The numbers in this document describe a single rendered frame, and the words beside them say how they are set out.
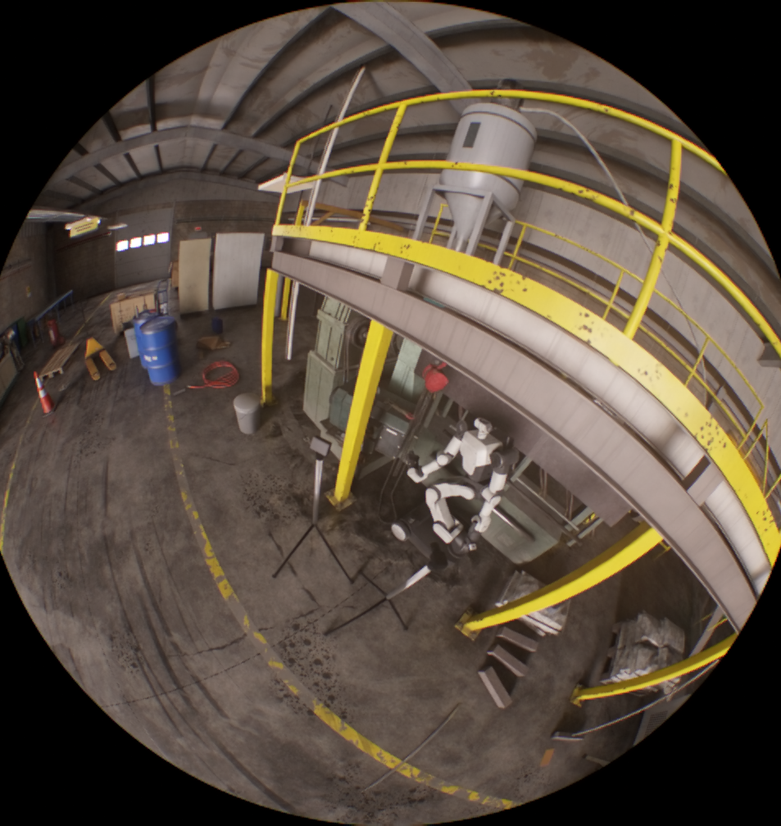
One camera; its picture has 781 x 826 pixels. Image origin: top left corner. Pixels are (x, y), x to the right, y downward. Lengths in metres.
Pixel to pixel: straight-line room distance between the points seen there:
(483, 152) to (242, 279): 6.11
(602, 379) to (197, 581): 2.94
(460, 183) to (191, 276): 6.07
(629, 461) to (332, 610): 2.02
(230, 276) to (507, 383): 6.66
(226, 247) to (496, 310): 6.28
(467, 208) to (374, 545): 2.93
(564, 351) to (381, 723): 2.63
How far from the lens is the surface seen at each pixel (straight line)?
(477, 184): 2.20
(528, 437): 2.10
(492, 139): 2.39
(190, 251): 6.88
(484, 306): 1.53
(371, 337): 1.40
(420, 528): 2.30
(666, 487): 1.22
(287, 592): 2.12
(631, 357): 0.96
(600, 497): 2.27
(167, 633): 2.38
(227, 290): 7.06
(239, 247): 6.96
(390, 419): 2.10
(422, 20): 4.24
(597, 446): 1.08
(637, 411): 1.49
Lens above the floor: 2.07
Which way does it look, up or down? 36 degrees down
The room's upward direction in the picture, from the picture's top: 19 degrees clockwise
